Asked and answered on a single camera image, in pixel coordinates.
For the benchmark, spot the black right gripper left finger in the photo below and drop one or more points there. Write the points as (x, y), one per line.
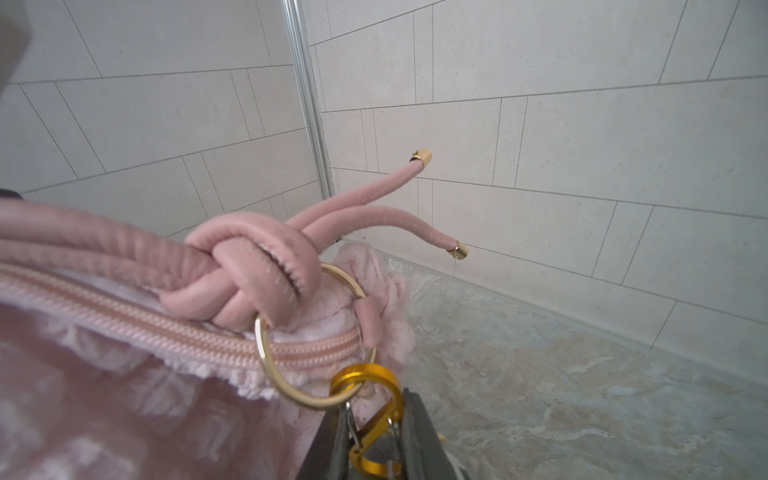
(327, 457)

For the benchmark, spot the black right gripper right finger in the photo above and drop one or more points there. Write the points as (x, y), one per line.
(421, 451)

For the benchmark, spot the yellow carabiner clip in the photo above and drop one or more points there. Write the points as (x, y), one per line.
(382, 422)

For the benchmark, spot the pink fluffy handbag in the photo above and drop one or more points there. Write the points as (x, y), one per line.
(126, 355)

